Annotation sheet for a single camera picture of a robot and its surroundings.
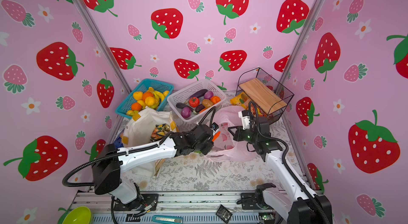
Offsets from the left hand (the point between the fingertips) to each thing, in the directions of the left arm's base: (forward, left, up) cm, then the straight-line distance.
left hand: (212, 141), depth 80 cm
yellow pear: (+30, +41, -2) cm, 50 cm away
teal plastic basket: (+27, +56, -4) cm, 62 cm away
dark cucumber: (+33, +22, -10) cm, 41 cm away
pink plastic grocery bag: (0, -7, -7) cm, 10 cm away
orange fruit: (+37, +45, -4) cm, 59 cm away
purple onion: (+24, +17, -7) cm, 30 cm away
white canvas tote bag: (+6, +41, -1) cm, 42 cm away
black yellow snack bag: (+5, +28, 0) cm, 29 cm away
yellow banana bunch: (+41, +40, -8) cm, 58 cm away
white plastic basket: (+40, +20, -7) cm, 45 cm away
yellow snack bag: (+34, -20, -5) cm, 40 cm away
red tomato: (+33, +13, -7) cm, 36 cm away
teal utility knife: (-32, +20, -13) cm, 40 cm away
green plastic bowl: (-31, +59, -11) cm, 68 cm away
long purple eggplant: (+44, +10, -9) cm, 46 cm away
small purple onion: (+40, +3, -7) cm, 41 cm away
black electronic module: (-30, -5, -12) cm, 32 cm away
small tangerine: (+29, +52, -7) cm, 60 cm away
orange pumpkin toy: (+35, -2, -6) cm, 35 cm away
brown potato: (+31, +3, -5) cm, 31 cm away
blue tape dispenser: (+3, +54, -9) cm, 55 cm away
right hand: (+4, -8, +6) cm, 10 cm away
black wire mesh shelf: (+34, -31, +4) cm, 46 cm away
